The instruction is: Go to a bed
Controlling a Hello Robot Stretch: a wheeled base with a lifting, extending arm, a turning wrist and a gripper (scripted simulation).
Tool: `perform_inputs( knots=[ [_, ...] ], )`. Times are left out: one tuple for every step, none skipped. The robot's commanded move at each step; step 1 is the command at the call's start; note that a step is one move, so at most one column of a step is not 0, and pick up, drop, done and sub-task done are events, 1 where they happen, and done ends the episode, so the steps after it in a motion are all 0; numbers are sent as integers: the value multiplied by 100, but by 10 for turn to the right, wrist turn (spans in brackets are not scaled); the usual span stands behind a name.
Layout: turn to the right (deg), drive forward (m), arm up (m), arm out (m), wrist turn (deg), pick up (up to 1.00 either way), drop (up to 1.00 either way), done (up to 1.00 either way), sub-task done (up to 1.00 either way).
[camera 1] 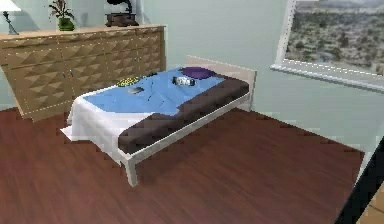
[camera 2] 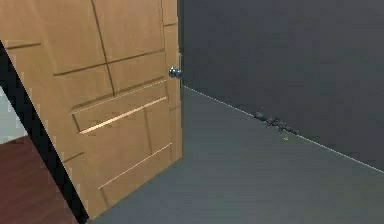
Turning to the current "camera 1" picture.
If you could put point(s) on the white bed with blue sheet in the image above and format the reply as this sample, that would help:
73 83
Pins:
156 110

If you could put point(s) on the black and white small object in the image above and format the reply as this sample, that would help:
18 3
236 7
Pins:
183 81

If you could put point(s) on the purple pillow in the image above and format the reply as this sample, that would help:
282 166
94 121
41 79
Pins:
198 72

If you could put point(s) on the grey flat small object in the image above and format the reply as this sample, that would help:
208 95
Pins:
135 90

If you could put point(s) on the yellow green patterned ball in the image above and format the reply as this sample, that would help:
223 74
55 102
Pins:
127 81

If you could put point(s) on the dark brown gramophone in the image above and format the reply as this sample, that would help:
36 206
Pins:
121 16

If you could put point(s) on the tan wooden sideboard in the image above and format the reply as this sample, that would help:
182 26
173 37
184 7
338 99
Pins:
83 63

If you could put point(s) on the white framed window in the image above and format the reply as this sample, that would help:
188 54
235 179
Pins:
333 43

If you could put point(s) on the green potted house plant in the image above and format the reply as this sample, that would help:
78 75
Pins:
64 18

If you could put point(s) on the black slanted door edge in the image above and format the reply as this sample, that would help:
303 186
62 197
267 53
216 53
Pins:
363 190

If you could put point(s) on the white shade table lamp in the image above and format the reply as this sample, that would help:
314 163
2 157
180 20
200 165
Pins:
8 13

